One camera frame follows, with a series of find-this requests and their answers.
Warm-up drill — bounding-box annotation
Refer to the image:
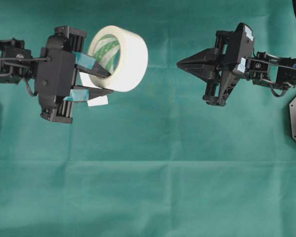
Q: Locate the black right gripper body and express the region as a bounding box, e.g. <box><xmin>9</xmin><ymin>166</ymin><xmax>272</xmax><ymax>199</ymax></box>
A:
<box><xmin>203</xmin><ymin>31</ymin><xmax>246</xmax><ymax>107</ymax></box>

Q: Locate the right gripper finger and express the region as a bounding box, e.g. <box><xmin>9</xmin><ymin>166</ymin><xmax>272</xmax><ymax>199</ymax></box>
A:
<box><xmin>177</xmin><ymin>47</ymin><xmax>223</xmax><ymax>65</ymax></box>
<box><xmin>180</xmin><ymin>63</ymin><xmax>220</xmax><ymax>84</ymax></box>

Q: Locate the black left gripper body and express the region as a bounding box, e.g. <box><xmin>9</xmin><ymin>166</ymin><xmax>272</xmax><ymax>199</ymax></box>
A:
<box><xmin>36</xmin><ymin>26</ymin><xmax>86</xmax><ymax>123</ymax></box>

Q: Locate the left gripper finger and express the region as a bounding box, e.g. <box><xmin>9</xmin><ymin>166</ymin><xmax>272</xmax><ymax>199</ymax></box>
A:
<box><xmin>64</xmin><ymin>85</ymin><xmax>113</xmax><ymax>102</ymax></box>
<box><xmin>75</xmin><ymin>52</ymin><xmax>111</xmax><ymax>78</ymax></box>

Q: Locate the white duct tape roll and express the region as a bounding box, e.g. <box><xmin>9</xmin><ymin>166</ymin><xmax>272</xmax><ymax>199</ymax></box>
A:
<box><xmin>80</xmin><ymin>26</ymin><xmax>148</xmax><ymax>92</ymax></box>

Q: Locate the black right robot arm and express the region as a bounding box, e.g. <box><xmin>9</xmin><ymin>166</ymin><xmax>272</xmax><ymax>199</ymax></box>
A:
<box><xmin>177</xmin><ymin>23</ymin><xmax>296</xmax><ymax>107</ymax></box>

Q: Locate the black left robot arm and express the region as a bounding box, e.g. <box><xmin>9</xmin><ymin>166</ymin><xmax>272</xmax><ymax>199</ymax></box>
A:
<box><xmin>0</xmin><ymin>26</ymin><xmax>113</xmax><ymax>123</ymax></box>

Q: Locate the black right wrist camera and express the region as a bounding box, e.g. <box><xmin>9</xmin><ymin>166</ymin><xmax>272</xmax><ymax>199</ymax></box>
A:
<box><xmin>228</xmin><ymin>23</ymin><xmax>254</xmax><ymax>74</ymax></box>

